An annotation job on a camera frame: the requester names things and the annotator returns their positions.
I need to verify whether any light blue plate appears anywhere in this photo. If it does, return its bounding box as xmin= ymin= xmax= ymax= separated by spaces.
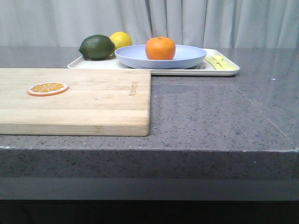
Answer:
xmin=115 ymin=44 xmax=207 ymax=69

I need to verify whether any orange fruit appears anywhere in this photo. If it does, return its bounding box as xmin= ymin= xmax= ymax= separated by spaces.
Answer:
xmin=145 ymin=37 xmax=176 ymax=60

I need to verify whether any cream white tray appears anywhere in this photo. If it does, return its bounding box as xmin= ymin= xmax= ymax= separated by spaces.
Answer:
xmin=67 ymin=49 xmax=240 ymax=77

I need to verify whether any wooden cutting board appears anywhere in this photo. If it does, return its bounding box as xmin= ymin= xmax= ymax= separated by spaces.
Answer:
xmin=0 ymin=68 xmax=151 ymax=136

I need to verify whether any yellow lemon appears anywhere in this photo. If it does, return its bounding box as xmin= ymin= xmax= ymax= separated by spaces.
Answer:
xmin=110 ymin=31 xmax=132 ymax=50

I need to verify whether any green lime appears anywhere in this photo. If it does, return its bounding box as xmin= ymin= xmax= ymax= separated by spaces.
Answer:
xmin=79 ymin=34 xmax=115 ymax=60

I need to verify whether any grey curtain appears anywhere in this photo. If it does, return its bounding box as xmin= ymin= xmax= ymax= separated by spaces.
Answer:
xmin=0 ymin=0 xmax=299 ymax=49

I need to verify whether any orange slice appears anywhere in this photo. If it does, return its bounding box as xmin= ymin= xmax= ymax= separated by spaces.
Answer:
xmin=27 ymin=82 xmax=69 ymax=97

